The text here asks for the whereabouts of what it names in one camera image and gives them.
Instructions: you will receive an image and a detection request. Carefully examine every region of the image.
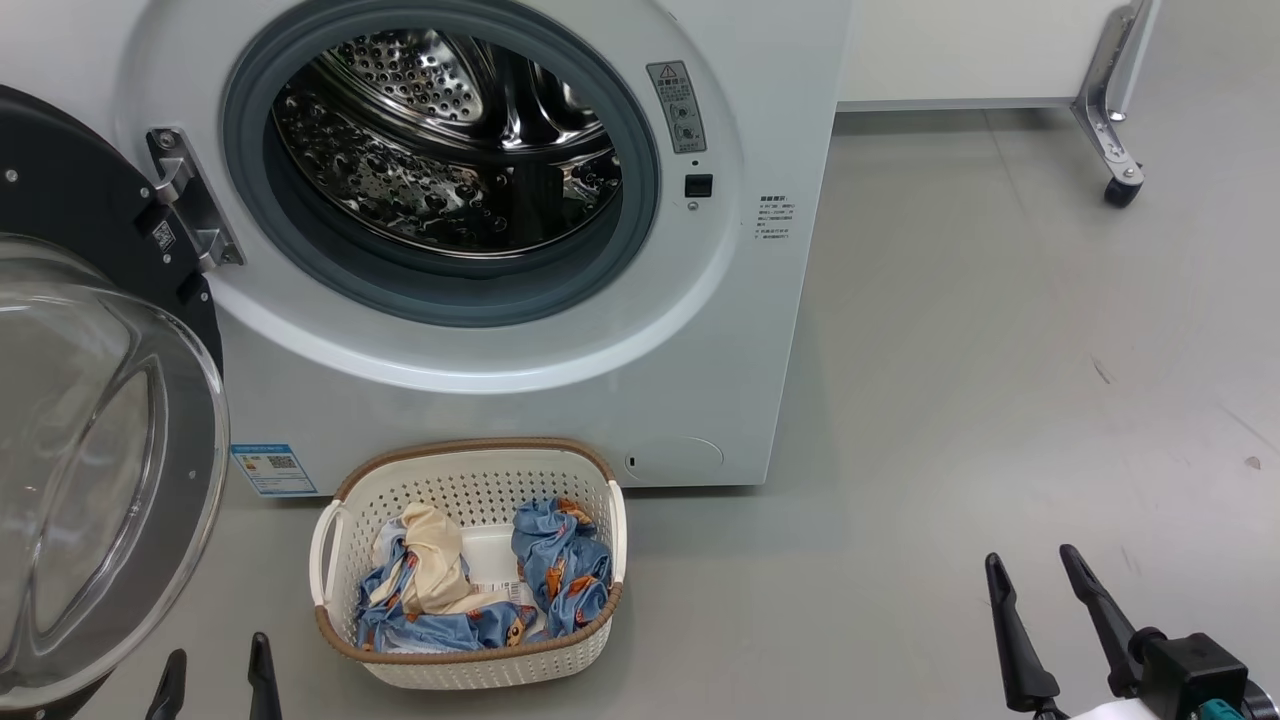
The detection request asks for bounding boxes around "cream basket with brown rim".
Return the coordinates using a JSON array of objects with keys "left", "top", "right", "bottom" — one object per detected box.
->
[{"left": 308, "top": 437, "right": 628, "bottom": 691}]

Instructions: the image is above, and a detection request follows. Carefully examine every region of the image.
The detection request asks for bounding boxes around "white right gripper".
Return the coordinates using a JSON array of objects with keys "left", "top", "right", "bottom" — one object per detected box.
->
[{"left": 985, "top": 544, "right": 1206, "bottom": 720}]

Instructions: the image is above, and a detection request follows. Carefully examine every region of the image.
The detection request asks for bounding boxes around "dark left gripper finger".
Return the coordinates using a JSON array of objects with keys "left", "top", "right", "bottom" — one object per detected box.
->
[
  {"left": 145, "top": 649, "right": 188, "bottom": 720},
  {"left": 248, "top": 632, "right": 283, "bottom": 720}
]

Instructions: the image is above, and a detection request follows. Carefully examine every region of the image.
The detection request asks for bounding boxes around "white front-load washing machine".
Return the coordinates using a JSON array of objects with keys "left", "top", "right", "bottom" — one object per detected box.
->
[{"left": 0, "top": 0, "right": 856, "bottom": 498}]

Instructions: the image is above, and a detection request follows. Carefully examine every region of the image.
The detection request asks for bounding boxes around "white basket label sticker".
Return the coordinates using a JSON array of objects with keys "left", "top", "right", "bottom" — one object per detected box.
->
[{"left": 470, "top": 580, "right": 536, "bottom": 611}]

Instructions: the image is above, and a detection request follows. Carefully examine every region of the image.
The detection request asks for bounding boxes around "blue energy label sticker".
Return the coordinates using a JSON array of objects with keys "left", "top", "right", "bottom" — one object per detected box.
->
[{"left": 231, "top": 444, "right": 318, "bottom": 498}]

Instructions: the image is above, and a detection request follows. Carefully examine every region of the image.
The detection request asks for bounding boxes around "white background panel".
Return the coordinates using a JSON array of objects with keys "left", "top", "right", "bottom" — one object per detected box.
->
[{"left": 838, "top": 0, "right": 1131, "bottom": 111}]

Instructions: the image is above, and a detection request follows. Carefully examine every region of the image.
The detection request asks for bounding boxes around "grey warning sticker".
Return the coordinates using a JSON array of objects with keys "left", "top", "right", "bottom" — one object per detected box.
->
[{"left": 646, "top": 61, "right": 707, "bottom": 155}]

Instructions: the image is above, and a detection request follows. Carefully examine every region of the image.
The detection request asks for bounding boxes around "blue garment with cream lining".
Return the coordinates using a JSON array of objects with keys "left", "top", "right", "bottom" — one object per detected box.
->
[{"left": 355, "top": 502, "right": 546, "bottom": 653}]

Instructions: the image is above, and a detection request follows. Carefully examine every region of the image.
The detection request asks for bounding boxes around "metal washing machine door hinge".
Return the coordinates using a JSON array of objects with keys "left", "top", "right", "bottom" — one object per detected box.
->
[{"left": 147, "top": 127, "right": 244, "bottom": 271}]

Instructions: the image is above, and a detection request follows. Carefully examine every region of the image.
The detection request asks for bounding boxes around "stainless steel washer drum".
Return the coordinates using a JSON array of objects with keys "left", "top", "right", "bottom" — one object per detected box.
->
[{"left": 272, "top": 28, "right": 623, "bottom": 256}]

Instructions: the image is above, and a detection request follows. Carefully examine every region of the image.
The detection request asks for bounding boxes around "metal frame leg with caster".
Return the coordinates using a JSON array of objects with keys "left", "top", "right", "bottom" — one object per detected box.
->
[{"left": 1072, "top": 0, "right": 1161, "bottom": 209}]

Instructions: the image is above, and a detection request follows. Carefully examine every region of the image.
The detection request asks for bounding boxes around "black round glass washer door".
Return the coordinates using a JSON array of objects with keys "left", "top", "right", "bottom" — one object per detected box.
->
[{"left": 0, "top": 85, "right": 231, "bottom": 720}]

